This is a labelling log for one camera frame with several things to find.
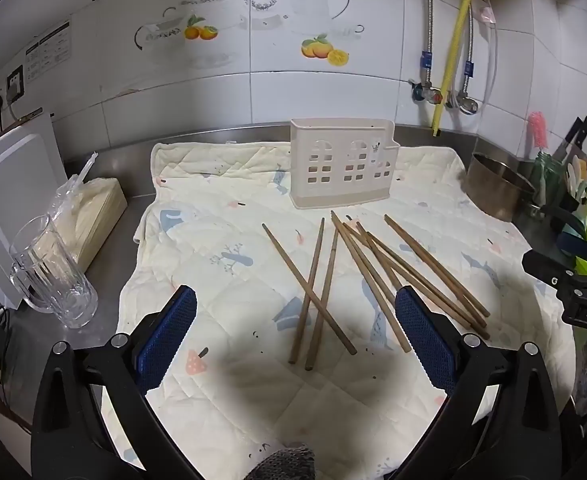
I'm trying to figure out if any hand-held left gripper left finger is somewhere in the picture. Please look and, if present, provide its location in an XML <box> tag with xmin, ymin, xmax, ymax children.
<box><xmin>30</xmin><ymin>284</ymin><xmax>205</xmax><ymax>480</ymax></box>

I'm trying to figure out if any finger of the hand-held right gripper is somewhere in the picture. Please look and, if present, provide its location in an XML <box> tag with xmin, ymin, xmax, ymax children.
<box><xmin>522</xmin><ymin>249</ymin><xmax>580</xmax><ymax>291</ymax></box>
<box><xmin>556</xmin><ymin>232</ymin><xmax>587</xmax><ymax>262</ymax></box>

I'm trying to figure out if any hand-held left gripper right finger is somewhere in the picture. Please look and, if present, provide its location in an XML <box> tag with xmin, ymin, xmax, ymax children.
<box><xmin>380</xmin><ymin>285</ymin><xmax>563</xmax><ymax>480</ymax></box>

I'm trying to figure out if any pile of wooden chopsticks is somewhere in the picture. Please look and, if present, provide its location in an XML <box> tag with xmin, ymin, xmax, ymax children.
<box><xmin>262</xmin><ymin>211</ymin><xmax>491</xmax><ymax>372</ymax></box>

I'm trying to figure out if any beige plastic utensil holder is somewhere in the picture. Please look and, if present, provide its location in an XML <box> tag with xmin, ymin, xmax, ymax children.
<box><xmin>290</xmin><ymin>118</ymin><xmax>401</xmax><ymax>210</ymax></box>

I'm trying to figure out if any person's left hand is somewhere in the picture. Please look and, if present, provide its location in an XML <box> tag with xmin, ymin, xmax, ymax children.
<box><xmin>257</xmin><ymin>442</ymin><xmax>317</xmax><ymax>480</ymax></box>

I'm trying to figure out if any green glass jar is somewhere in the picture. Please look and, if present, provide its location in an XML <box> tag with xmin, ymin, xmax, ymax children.
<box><xmin>530</xmin><ymin>152</ymin><xmax>567</xmax><ymax>207</ymax></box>

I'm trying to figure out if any steel pot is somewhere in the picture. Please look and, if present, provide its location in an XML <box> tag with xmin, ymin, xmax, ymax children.
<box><xmin>461</xmin><ymin>152</ymin><xmax>537</xmax><ymax>222</ymax></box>

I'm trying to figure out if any pink bottle brush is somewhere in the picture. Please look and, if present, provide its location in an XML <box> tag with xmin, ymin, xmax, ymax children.
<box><xmin>526</xmin><ymin>111</ymin><xmax>550</xmax><ymax>155</ymax></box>

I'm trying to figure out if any clear glass mug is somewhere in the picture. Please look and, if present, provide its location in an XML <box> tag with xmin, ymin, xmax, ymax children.
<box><xmin>9</xmin><ymin>214</ymin><xmax>99</xmax><ymax>330</ymax></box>

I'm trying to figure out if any bagged beige napkin pack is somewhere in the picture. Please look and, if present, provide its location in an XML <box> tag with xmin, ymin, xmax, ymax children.
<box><xmin>48</xmin><ymin>152</ymin><xmax>128</xmax><ymax>273</ymax></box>

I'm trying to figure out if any printed quilted mat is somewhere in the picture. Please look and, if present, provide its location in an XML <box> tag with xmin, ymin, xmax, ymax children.
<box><xmin>100</xmin><ymin>140</ymin><xmax>577</xmax><ymax>480</ymax></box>

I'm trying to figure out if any metal water valve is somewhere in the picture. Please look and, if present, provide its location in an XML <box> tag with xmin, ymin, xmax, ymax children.
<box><xmin>447</xmin><ymin>87</ymin><xmax>480</xmax><ymax>116</ymax></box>
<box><xmin>408</xmin><ymin>79</ymin><xmax>445</xmax><ymax>106</ymax></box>

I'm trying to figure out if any clear plastic tube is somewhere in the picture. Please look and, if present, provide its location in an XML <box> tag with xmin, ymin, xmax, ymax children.
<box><xmin>473</xmin><ymin>0</ymin><xmax>500</xmax><ymax>107</ymax></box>

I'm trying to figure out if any white cutting board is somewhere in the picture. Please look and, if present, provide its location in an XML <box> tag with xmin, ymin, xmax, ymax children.
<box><xmin>0</xmin><ymin>110</ymin><xmax>67</xmax><ymax>309</ymax></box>

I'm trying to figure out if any black handled knife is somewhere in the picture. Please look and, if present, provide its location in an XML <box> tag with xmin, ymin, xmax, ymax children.
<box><xmin>548</xmin><ymin>116</ymin><xmax>587</xmax><ymax>162</ymax></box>

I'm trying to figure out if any braided metal hose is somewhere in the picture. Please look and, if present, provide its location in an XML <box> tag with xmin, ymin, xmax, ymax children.
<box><xmin>463</xmin><ymin>10</ymin><xmax>475</xmax><ymax>95</ymax></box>
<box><xmin>421</xmin><ymin>0</ymin><xmax>435</xmax><ymax>86</ymax></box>

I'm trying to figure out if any yellow gas hose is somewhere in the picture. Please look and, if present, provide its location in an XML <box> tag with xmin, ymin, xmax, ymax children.
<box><xmin>432</xmin><ymin>0</ymin><xmax>477</xmax><ymax>137</ymax></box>

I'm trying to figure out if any black wall socket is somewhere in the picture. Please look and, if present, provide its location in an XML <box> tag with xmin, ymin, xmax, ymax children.
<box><xmin>6</xmin><ymin>65</ymin><xmax>26</xmax><ymax>101</ymax></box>

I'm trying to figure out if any white wall label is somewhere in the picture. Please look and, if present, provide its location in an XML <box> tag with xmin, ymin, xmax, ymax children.
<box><xmin>24</xmin><ymin>20</ymin><xmax>72</xmax><ymax>84</ymax></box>

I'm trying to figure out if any teaware wall tile picture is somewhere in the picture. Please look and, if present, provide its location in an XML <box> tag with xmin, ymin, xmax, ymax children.
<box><xmin>133</xmin><ymin>0</ymin><xmax>367</xmax><ymax>68</ymax></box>

